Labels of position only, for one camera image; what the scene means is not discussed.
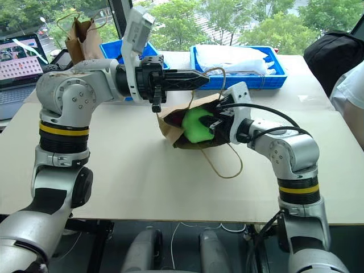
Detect thin black lower arm cable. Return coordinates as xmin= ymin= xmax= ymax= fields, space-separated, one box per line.
xmin=245 ymin=209 xmax=287 ymax=273

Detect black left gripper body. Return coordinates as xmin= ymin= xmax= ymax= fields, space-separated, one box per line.
xmin=135 ymin=55 xmax=169 ymax=114

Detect grey rounded robot leg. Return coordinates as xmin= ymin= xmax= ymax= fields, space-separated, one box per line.
xmin=198 ymin=229 xmax=231 ymax=273
xmin=121 ymin=226 xmax=163 ymax=273

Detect black tablet device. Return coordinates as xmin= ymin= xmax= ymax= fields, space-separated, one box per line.
xmin=49 ymin=48 xmax=74 ymax=72

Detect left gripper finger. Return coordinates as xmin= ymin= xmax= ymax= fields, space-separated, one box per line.
xmin=164 ymin=80 xmax=210 ymax=93
xmin=163 ymin=69 xmax=212 ymax=82

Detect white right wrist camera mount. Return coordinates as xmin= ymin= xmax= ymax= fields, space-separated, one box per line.
xmin=222 ymin=81 xmax=251 ymax=146

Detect empty blue plastic crate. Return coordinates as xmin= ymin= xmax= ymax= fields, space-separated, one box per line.
xmin=99 ymin=39 xmax=171 ymax=102

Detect white floor cable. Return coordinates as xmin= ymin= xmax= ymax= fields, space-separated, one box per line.
xmin=169 ymin=221 xmax=247 ymax=270

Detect blue crate with plastic bags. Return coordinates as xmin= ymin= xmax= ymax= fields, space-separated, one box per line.
xmin=189 ymin=44 xmax=288 ymax=92

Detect brown paper bag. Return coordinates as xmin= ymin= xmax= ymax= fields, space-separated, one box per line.
xmin=157 ymin=67 xmax=244 ymax=179
xmin=56 ymin=11 xmax=109 ymax=67

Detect black window frame post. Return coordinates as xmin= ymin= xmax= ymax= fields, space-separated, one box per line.
xmin=107 ymin=0 xmax=135 ymax=44

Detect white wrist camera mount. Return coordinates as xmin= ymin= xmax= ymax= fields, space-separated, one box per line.
xmin=120 ymin=6 xmax=156 ymax=104
xmin=222 ymin=81 xmax=251 ymax=146

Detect person in white shirt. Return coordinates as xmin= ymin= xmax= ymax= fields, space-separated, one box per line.
xmin=329 ymin=60 xmax=364 ymax=152

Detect black backpack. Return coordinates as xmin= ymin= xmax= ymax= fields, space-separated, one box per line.
xmin=303 ymin=29 xmax=364 ymax=98

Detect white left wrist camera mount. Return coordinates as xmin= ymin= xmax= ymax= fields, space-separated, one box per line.
xmin=120 ymin=6 xmax=156 ymax=104

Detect silver open laptop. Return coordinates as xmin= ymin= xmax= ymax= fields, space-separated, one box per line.
xmin=0 ymin=33 xmax=49 ymax=121

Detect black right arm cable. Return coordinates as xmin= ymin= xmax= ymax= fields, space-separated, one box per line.
xmin=218 ymin=102 xmax=313 ymax=143

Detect black table frame leg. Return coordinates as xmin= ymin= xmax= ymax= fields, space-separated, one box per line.
xmin=49 ymin=218 xmax=115 ymax=273

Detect white plastic bags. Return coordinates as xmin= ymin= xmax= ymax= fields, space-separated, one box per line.
xmin=195 ymin=44 xmax=277 ymax=77

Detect green plush toy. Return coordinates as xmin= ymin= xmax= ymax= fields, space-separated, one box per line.
xmin=180 ymin=107 xmax=216 ymax=144

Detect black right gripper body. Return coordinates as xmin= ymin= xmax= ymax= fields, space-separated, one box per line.
xmin=213 ymin=94 xmax=238 ymax=143

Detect upright brown paper bag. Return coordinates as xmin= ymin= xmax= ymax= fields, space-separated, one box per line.
xmin=56 ymin=11 xmax=109 ymax=67

